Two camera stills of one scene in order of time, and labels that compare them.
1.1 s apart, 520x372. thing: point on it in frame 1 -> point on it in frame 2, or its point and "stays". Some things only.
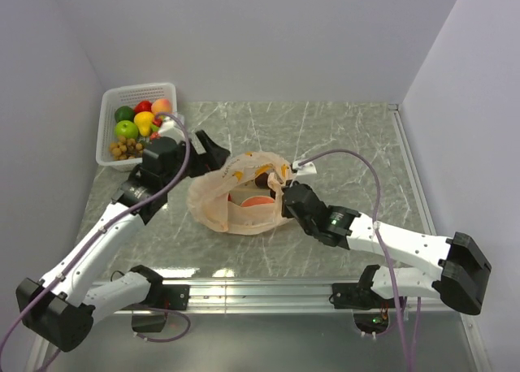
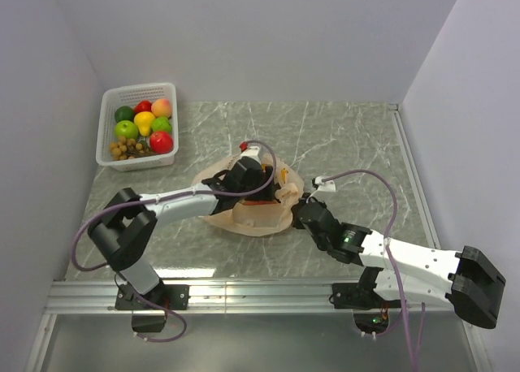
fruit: [125, 149] stays
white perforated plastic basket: [127, 96] stays
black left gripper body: [171, 176] -> [265, 193]
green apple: [127, 129] stays
